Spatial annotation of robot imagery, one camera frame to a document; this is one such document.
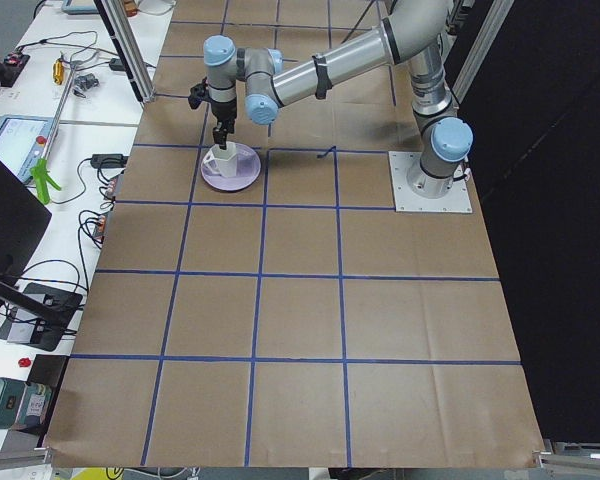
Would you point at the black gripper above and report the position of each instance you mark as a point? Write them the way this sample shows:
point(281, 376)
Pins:
point(223, 111)

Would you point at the white faceted mug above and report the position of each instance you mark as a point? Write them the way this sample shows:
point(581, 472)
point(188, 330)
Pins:
point(220, 161)

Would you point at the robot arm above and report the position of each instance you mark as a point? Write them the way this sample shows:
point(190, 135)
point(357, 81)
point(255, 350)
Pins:
point(407, 35)

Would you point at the lilac round plate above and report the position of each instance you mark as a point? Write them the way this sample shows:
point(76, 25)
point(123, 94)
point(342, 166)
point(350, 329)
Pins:
point(249, 167)

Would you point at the black power adapter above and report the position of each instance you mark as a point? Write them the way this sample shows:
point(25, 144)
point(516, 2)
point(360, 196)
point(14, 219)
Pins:
point(108, 161)

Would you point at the yellow utility knife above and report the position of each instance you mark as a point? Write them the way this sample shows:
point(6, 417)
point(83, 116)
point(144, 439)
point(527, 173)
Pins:
point(58, 71)

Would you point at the green grabber tool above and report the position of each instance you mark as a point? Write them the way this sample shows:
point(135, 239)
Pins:
point(42, 181)

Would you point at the brown paper table cover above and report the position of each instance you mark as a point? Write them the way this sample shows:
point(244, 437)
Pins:
point(302, 321)

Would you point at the teach pendant tablet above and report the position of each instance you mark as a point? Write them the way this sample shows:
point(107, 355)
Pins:
point(22, 141)

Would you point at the black monitor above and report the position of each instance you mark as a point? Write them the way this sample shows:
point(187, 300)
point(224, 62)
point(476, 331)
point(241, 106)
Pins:
point(23, 222)

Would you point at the black monitor stand base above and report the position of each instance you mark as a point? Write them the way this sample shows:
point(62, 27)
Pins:
point(22, 327)

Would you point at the green box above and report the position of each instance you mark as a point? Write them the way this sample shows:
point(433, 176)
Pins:
point(11, 394)

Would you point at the aluminium frame post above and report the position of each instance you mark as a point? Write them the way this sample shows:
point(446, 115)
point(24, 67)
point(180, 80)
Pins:
point(113, 15)

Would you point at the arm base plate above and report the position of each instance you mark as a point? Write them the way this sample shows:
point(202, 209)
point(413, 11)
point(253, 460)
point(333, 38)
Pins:
point(416, 192)

